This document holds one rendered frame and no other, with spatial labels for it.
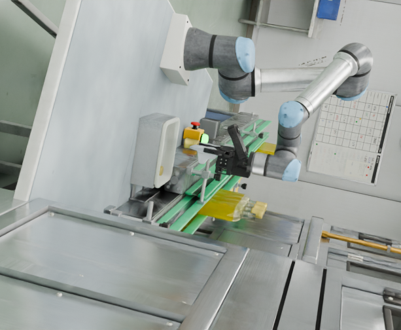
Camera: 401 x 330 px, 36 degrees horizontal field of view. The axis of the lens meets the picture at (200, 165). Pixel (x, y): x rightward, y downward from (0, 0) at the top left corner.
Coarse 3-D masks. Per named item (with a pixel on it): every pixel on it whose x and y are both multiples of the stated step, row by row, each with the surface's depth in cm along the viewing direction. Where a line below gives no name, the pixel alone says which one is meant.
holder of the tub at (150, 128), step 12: (144, 120) 197; (156, 120) 196; (144, 132) 197; (156, 132) 196; (144, 144) 198; (156, 144) 197; (144, 156) 199; (156, 156) 198; (132, 168) 201; (144, 168) 200; (132, 180) 201; (144, 180) 200; (132, 192) 203; (144, 192) 212; (156, 192) 214
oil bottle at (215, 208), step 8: (216, 200) 230; (208, 208) 227; (216, 208) 226; (224, 208) 226; (232, 208) 225; (240, 208) 226; (216, 216) 227; (224, 216) 226; (232, 216) 226; (240, 216) 226
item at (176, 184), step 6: (174, 168) 217; (180, 168) 217; (174, 174) 218; (180, 174) 217; (186, 174) 219; (174, 180) 217; (180, 180) 218; (168, 186) 219; (174, 186) 219; (180, 186) 218; (180, 192) 218
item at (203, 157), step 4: (192, 148) 202; (196, 148) 201; (200, 148) 201; (212, 148) 201; (200, 152) 202; (200, 156) 202; (204, 156) 202; (208, 156) 202; (212, 156) 201; (200, 160) 202; (204, 160) 202
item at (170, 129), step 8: (168, 120) 199; (176, 120) 206; (168, 128) 212; (176, 128) 211; (168, 136) 212; (176, 136) 212; (160, 144) 197; (168, 144) 213; (176, 144) 213; (160, 152) 197; (168, 152) 213; (160, 160) 198; (168, 160) 214; (168, 168) 215; (160, 176) 212; (168, 176) 214; (160, 184) 204
